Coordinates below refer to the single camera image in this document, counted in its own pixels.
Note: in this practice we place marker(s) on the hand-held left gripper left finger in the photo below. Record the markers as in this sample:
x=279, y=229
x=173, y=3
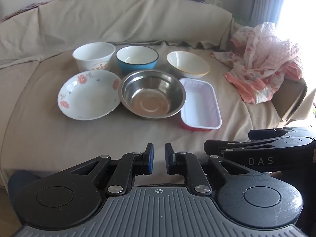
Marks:
x=149, y=158

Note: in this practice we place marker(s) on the white paper bowl red print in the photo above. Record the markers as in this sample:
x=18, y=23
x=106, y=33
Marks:
x=93, y=54

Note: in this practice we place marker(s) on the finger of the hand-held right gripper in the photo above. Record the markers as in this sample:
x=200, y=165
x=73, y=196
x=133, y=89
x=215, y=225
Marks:
x=217, y=146
x=271, y=133

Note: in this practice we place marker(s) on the cardboard box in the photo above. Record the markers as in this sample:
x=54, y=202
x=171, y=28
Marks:
x=291, y=98

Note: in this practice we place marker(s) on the stainless steel bowl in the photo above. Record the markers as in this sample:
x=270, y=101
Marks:
x=150, y=93

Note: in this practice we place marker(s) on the beige covered sofa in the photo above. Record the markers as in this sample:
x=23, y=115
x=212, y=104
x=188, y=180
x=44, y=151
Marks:
x=74, y=24

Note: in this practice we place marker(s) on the patterned cloth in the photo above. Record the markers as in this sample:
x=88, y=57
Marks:
x=29, y=6

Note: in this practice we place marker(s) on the white floral plate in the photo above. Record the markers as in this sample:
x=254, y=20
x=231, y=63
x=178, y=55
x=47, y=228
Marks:
x=88, y=96

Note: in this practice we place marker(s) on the blue enamel bowl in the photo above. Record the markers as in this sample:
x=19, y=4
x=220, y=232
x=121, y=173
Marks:
x=137, y=66

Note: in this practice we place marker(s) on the white plastic tray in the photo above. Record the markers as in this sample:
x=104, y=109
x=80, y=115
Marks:
x=200, y=103

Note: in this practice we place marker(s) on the pink patterned blanket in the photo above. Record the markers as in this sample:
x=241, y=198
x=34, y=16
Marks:
x=261, y=54

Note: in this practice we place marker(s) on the cream bowl yellow rim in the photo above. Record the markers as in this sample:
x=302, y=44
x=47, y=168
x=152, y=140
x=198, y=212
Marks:
x=187, y=63

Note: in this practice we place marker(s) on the grey curtain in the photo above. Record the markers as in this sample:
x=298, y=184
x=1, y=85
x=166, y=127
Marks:
x=266, y=0

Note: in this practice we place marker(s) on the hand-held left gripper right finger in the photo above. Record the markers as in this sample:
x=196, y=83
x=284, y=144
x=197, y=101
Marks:
x=169, y=158

